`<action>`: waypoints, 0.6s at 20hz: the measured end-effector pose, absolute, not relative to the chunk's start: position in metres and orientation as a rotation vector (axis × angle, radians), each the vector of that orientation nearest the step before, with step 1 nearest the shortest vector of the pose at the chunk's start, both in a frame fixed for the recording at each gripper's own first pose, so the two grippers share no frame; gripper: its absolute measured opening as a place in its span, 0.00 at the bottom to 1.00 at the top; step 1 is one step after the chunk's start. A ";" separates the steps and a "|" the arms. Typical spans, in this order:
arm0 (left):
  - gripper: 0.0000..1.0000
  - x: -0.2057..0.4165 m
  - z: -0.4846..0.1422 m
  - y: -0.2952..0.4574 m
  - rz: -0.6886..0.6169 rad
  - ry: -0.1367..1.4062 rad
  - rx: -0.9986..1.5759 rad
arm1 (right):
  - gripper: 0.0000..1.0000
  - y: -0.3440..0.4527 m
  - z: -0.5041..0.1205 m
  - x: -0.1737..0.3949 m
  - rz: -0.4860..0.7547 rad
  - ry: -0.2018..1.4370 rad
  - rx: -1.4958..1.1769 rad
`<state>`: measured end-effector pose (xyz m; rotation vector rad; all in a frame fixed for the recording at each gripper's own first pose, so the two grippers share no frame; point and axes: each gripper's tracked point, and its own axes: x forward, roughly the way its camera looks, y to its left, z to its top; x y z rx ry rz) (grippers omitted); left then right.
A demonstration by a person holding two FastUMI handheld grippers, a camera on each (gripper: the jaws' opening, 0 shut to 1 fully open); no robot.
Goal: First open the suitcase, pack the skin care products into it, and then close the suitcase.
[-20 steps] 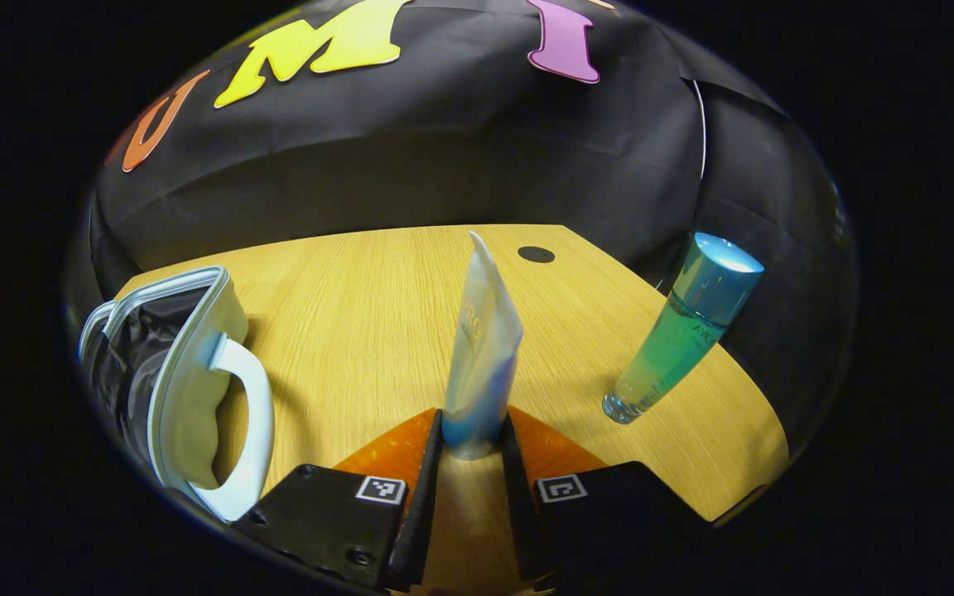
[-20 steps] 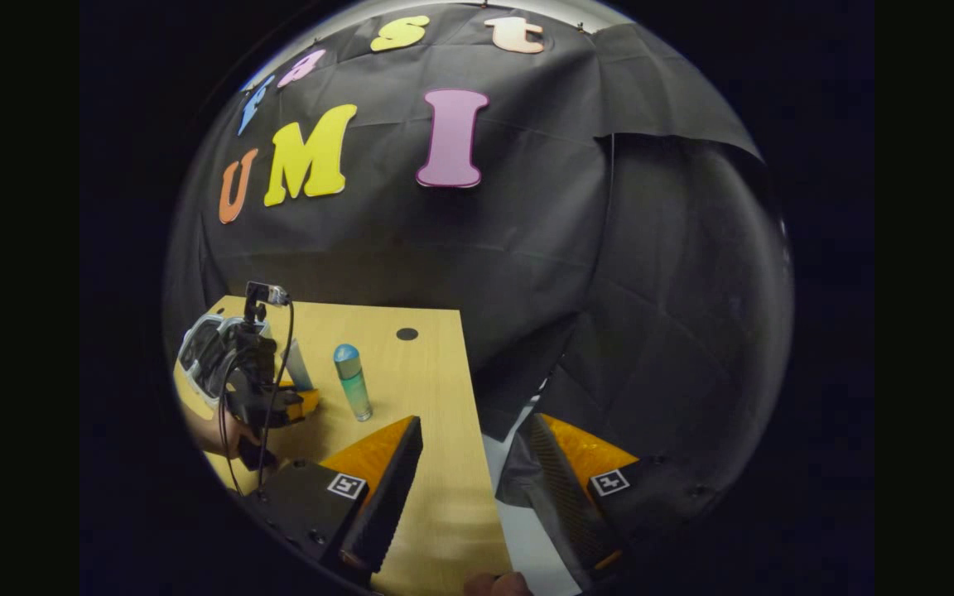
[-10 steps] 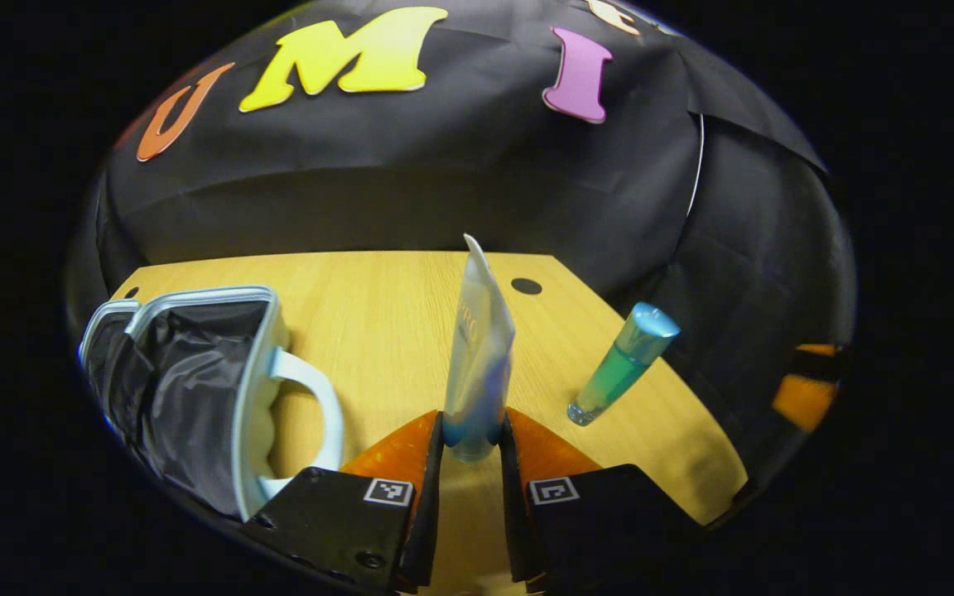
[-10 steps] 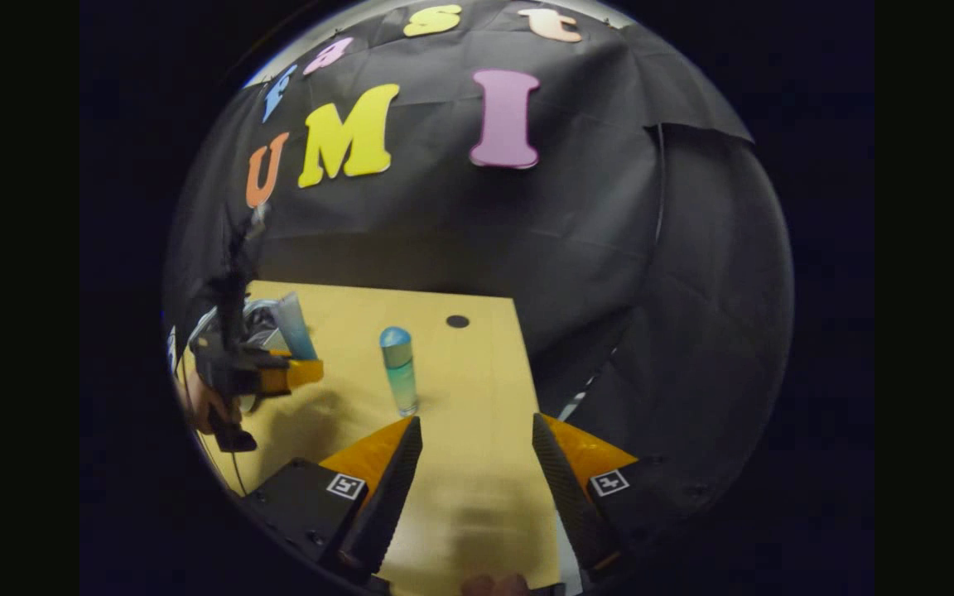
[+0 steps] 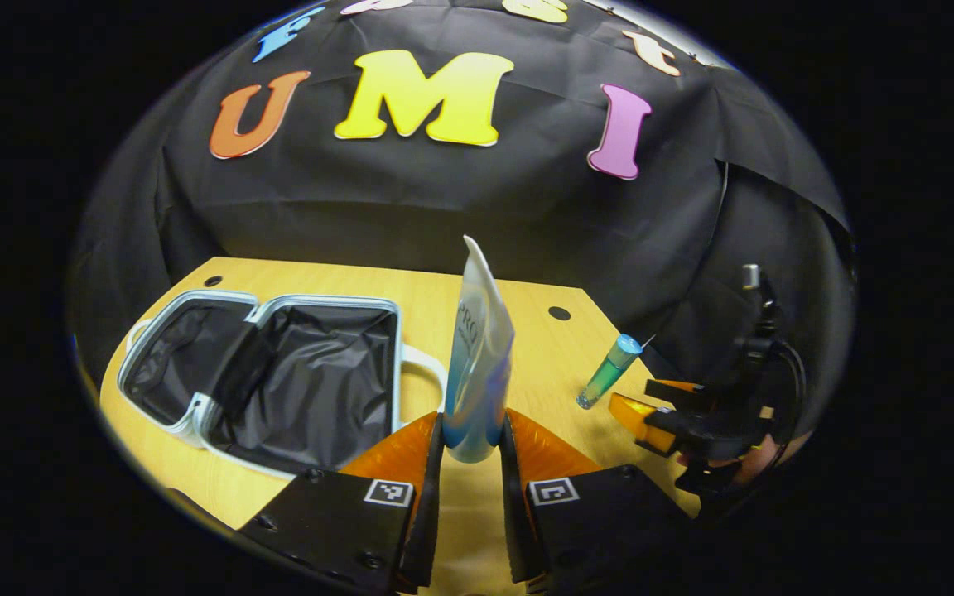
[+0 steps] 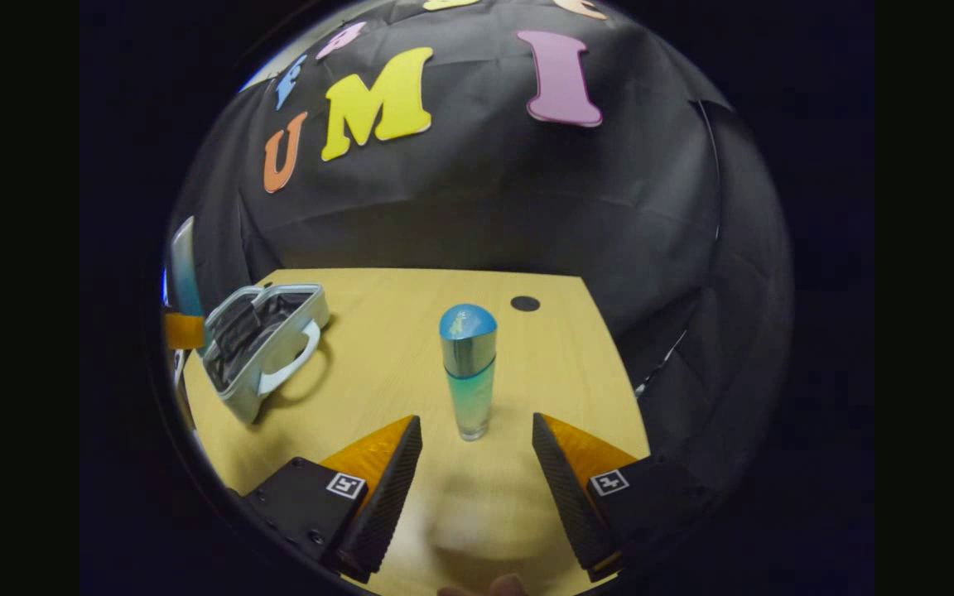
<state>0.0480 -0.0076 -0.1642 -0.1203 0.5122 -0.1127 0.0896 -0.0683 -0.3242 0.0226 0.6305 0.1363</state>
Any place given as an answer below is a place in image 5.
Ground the black backdrop cloth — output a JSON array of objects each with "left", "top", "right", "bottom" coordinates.
[{"left": 67, "top": 0, "right": 859, "bottom": 415}]

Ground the pale blue suitcase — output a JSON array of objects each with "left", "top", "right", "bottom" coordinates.
[{"left": 117, "top": 288, "right": 449, "bottom": 481}]

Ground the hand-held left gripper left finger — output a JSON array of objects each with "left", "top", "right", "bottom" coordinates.
[{"left": 235, "top": 411, "right": 446, "bottom": 595}]

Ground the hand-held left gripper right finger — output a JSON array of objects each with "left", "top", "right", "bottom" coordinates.
[{"left": 499, "top": 408, "right": 701, "bottom": 585}]

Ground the green bottle with blue cap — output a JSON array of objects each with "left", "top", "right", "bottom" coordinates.
[{"left": 575, "top": 333, "right": 643, "bottom": 411}]

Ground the white and blue cream tube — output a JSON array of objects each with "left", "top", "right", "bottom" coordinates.
[{"left": 442, "top": 234, "right": 517, "bottom": 464}]

